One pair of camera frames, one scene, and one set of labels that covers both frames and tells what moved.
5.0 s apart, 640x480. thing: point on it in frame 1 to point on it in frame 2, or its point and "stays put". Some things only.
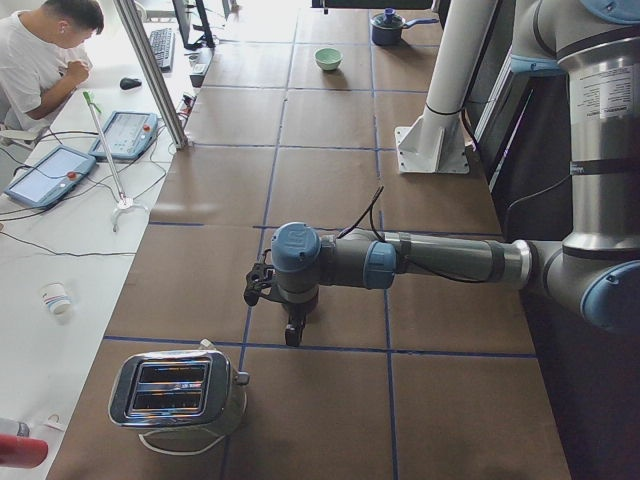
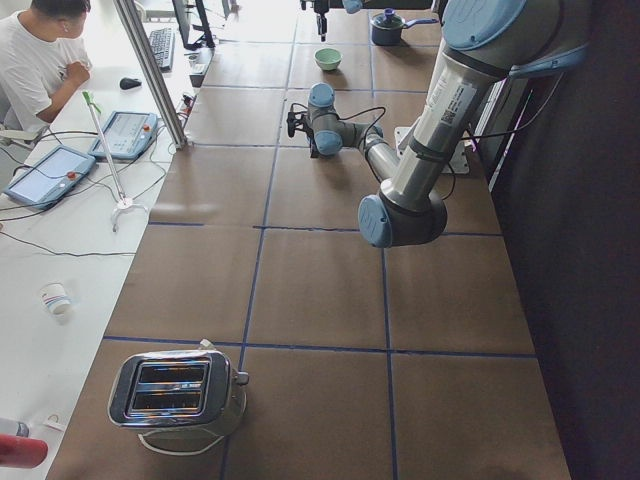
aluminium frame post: x=153 y=73 stays put
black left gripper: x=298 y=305 to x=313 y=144
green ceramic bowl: x=328 y=58 stays put
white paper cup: x=57 y=297 stays put
